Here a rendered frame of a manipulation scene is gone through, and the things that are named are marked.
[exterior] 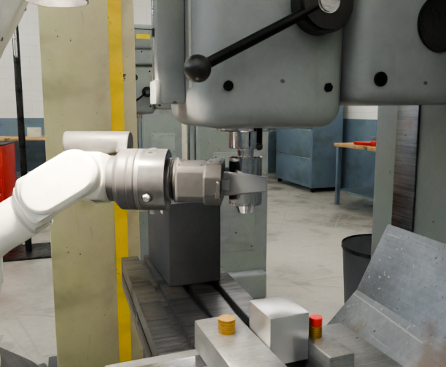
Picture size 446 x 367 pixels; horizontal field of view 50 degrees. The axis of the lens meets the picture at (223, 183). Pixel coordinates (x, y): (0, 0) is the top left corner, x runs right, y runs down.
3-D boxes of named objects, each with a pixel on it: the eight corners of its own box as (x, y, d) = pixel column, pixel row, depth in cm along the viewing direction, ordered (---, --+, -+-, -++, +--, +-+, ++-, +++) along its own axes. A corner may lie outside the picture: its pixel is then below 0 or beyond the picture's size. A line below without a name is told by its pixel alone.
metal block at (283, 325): (270, 367, 57) (270, 319, 56) (248, 344, 62) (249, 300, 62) (307, 359, 59) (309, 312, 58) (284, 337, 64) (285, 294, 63)
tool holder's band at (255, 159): (254, 160, 71) (254, 154, 71) (267, 163, 67) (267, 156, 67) (224, 161, 70) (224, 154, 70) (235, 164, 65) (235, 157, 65)
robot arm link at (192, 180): (221, 152, 62) (129, 151, 63) (220, 225, 63) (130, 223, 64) (225, 145, 74) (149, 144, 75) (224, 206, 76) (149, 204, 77)
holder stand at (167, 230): (169, 287, 106) (167, 197, 103) (148, 258, 126) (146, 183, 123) (221, 280, 110) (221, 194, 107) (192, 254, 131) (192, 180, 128)
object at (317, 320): (313, 339, 58) (313, 320, 58) (306, 334, 60) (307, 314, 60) (324, 337, 59) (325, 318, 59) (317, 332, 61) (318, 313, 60)
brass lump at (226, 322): (221, 336, 59) (221, 322, 59) (215, 329, 61) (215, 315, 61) (237, 333, 60) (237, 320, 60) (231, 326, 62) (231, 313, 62)
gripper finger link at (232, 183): (267, 195, 67) (221, 194, 67) (267, 172, 66) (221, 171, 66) (267, 197, 65) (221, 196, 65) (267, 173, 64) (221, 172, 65)
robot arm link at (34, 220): (104, 180, 64) (16, 233, 64) (122, 188, 73) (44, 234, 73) (81, 139, 65) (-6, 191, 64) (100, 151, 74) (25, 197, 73)
